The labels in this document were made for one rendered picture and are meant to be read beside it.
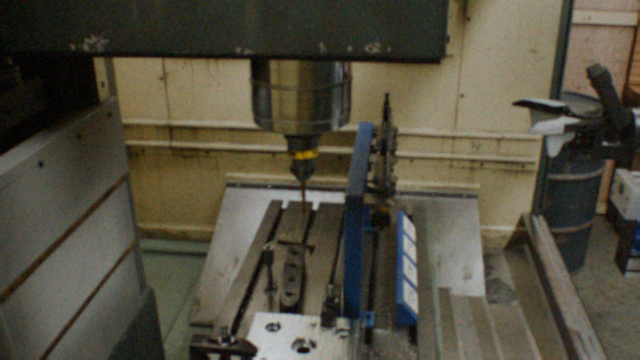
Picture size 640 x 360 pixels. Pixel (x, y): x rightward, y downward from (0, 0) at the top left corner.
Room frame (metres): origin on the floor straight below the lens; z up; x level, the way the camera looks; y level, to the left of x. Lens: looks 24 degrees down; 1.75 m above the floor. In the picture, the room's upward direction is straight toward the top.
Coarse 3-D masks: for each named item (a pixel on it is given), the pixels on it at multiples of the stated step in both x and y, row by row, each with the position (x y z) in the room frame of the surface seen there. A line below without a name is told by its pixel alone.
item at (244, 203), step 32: (256, 192) 1.89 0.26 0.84; (288, 192) 1.89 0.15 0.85; (320, 192) 1.88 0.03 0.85; (416, 192) 1.84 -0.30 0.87; (448, 192) 1.83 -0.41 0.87; (224, 224) 1.77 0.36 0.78; (256, 224) 1.76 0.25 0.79; (448, 224) 1.73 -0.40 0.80; (224, 256) 1.65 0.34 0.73; (448, 256) 1.61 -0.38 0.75; (480, 256) 1.61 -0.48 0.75; (224, 288) 1.53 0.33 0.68; (480, 288) 1.50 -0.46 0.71; (192, 320) 1.43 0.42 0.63
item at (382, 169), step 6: (378, 156) 1.14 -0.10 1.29; (384, 156) 1.13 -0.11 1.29; (378, 162) 1.13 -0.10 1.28; (384, 162) 1.13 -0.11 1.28; (378, 168) 1.13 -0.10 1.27; (384, 168) 1.13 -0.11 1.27; (390, 168) 1.14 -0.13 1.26; (378, 174) 1.13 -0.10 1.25; (384, 174) 1.13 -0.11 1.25; (390, 174) 1.14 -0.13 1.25; (372, 180) 1.14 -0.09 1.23; (378, 180) 1.13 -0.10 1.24; (384, 180) 1.13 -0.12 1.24; (390, 180) 1.13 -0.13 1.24; (378, 186) 1.13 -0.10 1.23; (384, 186) 1.12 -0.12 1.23
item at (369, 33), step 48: (0, 0) 0.80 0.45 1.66; (48, 0) 0.79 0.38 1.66; (96, 0) 0.78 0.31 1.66; (144, 0) 0.78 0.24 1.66; (192, 0) 0.77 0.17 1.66; (240, 0) 0.76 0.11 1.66; (288, 0) 0.75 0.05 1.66; (336, 0) 0.75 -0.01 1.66; (384, 0) 0.74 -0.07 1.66; (432, 0) 0.74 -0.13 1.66; (0, 48) 0.80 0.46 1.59; (48, 48) 0.79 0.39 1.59; (96, 48) 0.78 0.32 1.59; (144, 48) 0.78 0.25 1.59; (192, 48) 0.77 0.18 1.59; (240, 48) 0.76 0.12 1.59; (288, 48) 0.75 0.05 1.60; (336, 48) 0.75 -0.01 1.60; (384, 48) 0.74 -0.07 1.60; (432, 48) 0.73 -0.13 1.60
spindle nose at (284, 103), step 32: (256, 64) 0.83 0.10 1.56; (288, 64) 0.80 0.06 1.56; (320, 64) 0.81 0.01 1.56; (352, 64) 0.86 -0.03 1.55; (256, 96) 0.83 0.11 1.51; (288, 96) 0.80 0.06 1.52; (320, 96) 0.81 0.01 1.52; (352, 96) 0.86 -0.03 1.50; (288, 128) 0.80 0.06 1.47; (320, 128) 0.81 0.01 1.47
